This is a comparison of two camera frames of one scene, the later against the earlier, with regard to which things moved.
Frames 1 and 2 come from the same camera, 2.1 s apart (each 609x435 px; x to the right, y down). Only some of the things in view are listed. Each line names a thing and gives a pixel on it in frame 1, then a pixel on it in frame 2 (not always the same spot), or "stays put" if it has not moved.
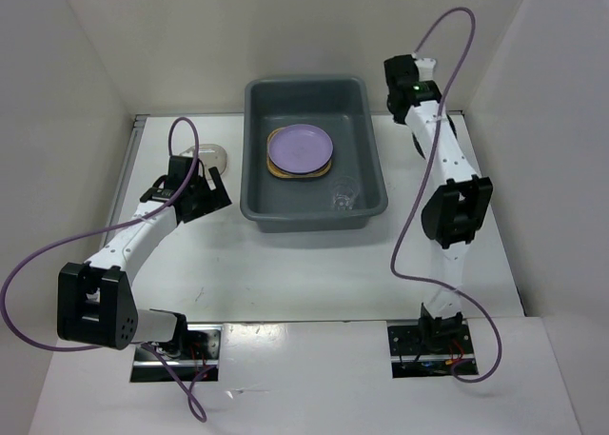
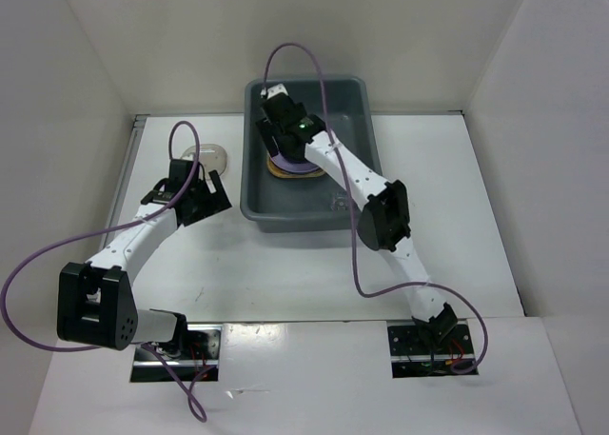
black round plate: (417, 143) -> (290, 148)
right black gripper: (397, 118) -> (266, 131)
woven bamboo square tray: (274, 171) stays put
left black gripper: (216, 198) stays put
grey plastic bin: (341, 107) stays put
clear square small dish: (212, 155) stays put
